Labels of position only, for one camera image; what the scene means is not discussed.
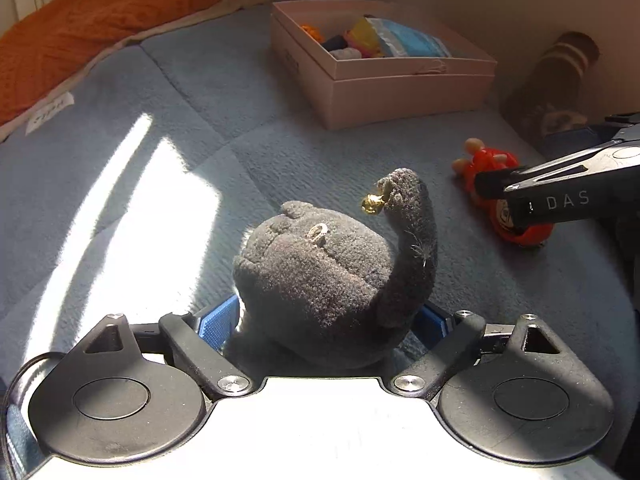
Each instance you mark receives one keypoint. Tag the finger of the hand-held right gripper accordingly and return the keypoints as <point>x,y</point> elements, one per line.
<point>560,202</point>
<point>495,180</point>

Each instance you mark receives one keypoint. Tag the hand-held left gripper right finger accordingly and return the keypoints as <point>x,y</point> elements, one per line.
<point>432,322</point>

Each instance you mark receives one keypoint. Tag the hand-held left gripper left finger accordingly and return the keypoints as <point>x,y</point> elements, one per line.
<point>217,322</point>

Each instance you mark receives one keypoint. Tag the red boxing figure toy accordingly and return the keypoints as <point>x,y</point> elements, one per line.
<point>487,157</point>

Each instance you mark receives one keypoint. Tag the black plush toy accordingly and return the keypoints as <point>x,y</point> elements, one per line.
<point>320,280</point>

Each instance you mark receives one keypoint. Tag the pink cardboard box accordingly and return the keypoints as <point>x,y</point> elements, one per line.
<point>400,95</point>

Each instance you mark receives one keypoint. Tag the blue white tissue pack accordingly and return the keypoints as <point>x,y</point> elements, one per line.
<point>415,42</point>

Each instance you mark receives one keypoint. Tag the small white bottle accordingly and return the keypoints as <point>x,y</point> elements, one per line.
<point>346,53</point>

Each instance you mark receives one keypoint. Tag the dark green oblong object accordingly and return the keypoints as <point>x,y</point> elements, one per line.
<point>335,41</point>

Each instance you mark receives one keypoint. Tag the orange plastic shell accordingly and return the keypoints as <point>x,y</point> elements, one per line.
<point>311,31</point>

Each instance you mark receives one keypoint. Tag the brown striped plush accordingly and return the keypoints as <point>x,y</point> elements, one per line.
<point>560,60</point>

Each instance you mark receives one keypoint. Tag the blue-grey fleece blanket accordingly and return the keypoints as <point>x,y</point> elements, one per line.
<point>125,90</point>

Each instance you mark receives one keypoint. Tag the white cloth label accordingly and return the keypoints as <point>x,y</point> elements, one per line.
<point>49,111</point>

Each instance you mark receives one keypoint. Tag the orange knitted blanket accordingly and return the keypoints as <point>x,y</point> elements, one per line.
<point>90,25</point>

